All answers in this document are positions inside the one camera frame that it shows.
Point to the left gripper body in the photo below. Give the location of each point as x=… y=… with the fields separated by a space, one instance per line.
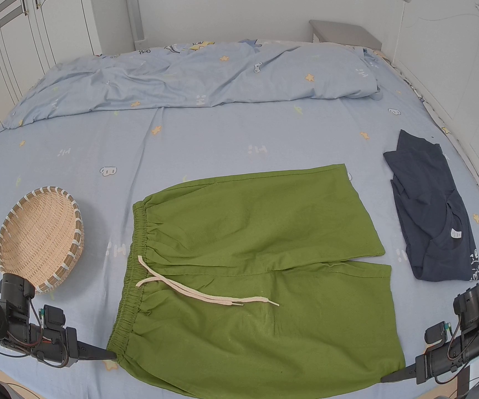
x=52 y=343

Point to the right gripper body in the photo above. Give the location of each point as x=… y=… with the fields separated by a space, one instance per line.
x=441 y=360

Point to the green shorts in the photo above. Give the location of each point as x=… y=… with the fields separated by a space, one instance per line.
x=243 y=231

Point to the round woven basket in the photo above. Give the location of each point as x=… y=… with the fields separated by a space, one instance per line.
x=35 y=231

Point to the dark blue T-shirt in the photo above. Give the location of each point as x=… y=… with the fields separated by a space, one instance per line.
x=430 y=206

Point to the pale blue quilt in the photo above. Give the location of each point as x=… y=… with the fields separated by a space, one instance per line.
x=222 y=77

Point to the white wardrobe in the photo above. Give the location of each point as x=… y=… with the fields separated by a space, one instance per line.
x=56 y=15

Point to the grey bedside table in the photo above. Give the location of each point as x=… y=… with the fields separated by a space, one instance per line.
x=339 y=31

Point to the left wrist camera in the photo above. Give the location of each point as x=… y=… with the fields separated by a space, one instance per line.
x=53 y=316

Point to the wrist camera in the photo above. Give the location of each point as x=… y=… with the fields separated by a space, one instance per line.
x=53 y=316
x=436 y=333

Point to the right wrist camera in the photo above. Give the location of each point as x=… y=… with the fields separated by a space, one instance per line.
x=436 y=333

